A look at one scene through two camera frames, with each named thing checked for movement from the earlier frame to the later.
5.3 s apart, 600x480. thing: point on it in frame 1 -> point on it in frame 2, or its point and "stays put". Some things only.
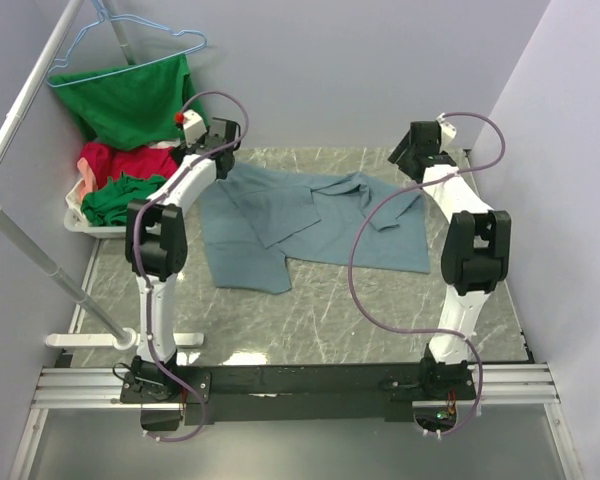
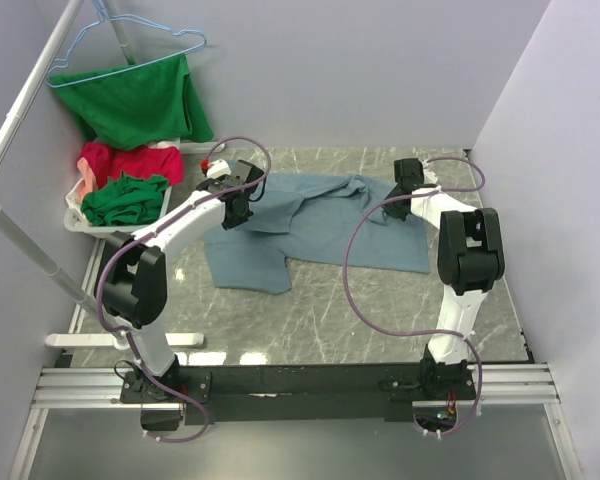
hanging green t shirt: (136, 103) stays put
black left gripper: (204, 140) -> (233, 223)
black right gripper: (401, 163) -> (389, 208)
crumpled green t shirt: (108, 206) stays put
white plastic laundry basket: (74, 221) stays put
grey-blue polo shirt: (257, 227) stays put
